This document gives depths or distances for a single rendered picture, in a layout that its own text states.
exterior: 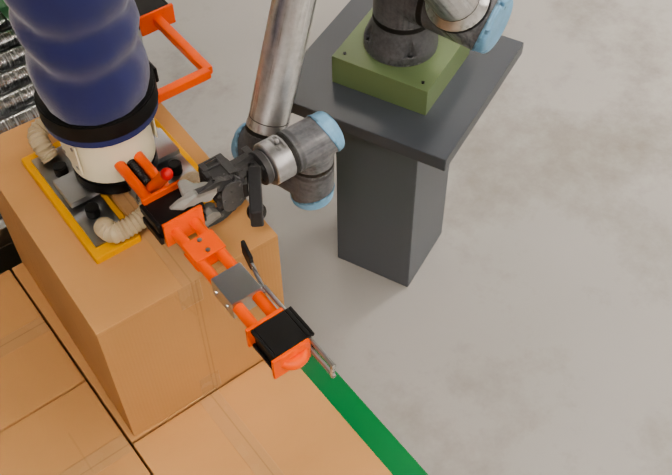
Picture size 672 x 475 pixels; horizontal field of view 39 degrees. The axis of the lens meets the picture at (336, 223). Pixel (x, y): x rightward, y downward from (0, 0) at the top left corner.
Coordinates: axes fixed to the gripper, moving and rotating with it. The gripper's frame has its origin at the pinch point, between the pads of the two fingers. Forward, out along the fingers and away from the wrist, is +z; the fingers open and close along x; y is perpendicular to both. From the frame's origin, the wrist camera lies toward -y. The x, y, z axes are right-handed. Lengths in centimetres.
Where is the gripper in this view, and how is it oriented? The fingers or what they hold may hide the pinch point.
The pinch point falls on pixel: (180, 221)
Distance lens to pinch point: 176.8
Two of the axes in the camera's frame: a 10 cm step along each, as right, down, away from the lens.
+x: -0.1, -6.4, -7.7
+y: -6.1, -6.0, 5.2
